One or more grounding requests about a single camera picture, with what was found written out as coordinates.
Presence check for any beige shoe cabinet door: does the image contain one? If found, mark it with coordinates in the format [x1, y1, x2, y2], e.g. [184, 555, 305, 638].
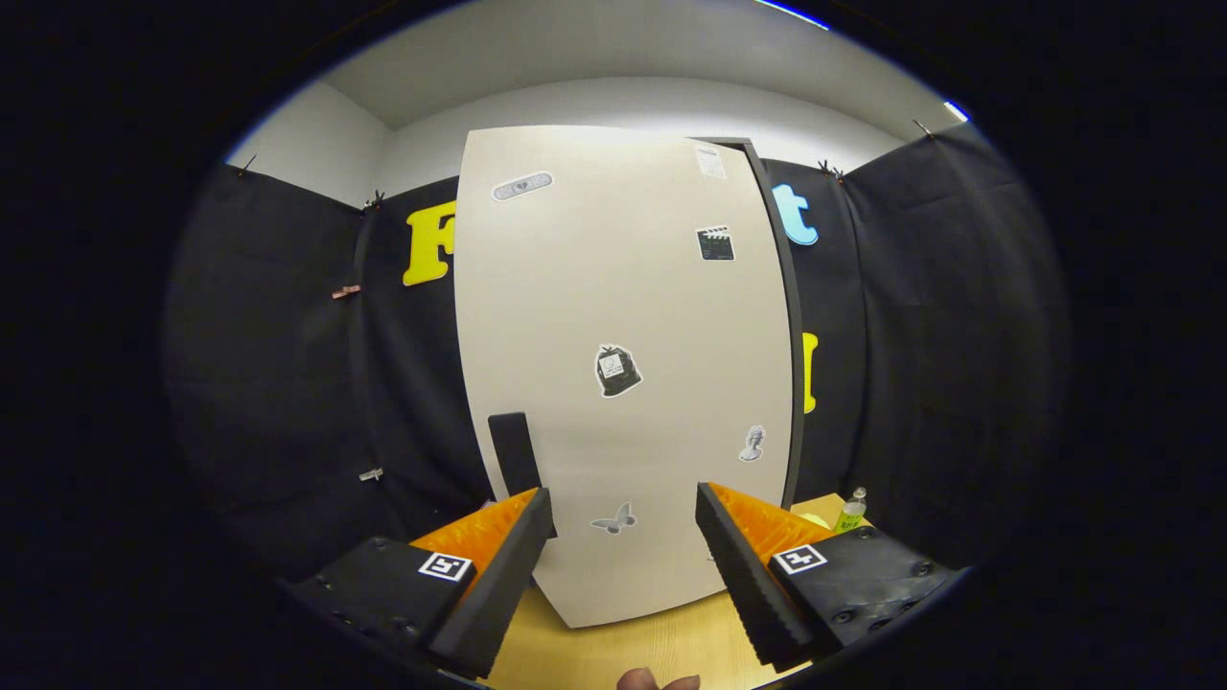
[453, 125, 797, 631]

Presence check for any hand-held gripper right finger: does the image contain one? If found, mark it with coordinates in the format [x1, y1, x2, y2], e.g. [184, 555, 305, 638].
[694, 481, 971, 672]

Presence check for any dark grey shoe cabinet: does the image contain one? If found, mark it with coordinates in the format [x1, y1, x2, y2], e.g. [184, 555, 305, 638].
[690, 137, 806, 511]

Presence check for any black backdrop cloth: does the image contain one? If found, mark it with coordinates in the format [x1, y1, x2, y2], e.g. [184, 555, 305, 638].
[165, 123, 1070, 581]

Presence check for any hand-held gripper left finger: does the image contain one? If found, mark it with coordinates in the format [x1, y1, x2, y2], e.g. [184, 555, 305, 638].
[286, 485, 557, 680]

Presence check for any long ceiling light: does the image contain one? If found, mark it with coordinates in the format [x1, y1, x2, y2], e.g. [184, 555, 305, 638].
[752, 0, 830, 32]

